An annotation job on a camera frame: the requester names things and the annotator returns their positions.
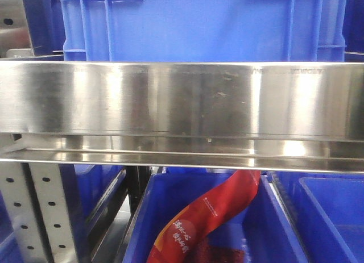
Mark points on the blue bin lower left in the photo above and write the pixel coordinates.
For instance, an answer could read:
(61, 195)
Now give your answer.
(92, 182)

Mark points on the blue bin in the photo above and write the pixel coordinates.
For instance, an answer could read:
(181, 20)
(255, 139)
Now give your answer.
(92, 182)
(260, 233)
(326, 211)

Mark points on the blue bin lower centre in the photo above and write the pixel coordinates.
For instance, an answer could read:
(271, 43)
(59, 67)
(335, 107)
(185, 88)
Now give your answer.
(260, 233)

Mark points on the large blue bin upper shelf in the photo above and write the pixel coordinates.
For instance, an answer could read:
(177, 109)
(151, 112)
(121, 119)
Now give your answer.
(204, 30)

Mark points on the blue bin lower right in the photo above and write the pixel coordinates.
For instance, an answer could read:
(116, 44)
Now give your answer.
(326, 211)

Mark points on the red snack bag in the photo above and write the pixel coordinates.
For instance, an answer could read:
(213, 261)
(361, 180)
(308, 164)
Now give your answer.
(189, 227)

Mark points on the perforated steel shelf upright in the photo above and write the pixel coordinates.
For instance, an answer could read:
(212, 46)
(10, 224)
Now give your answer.
(43, 203)

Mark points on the stainless steel shelf rail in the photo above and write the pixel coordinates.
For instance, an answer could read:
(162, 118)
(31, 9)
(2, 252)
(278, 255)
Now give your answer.
(294, 116)

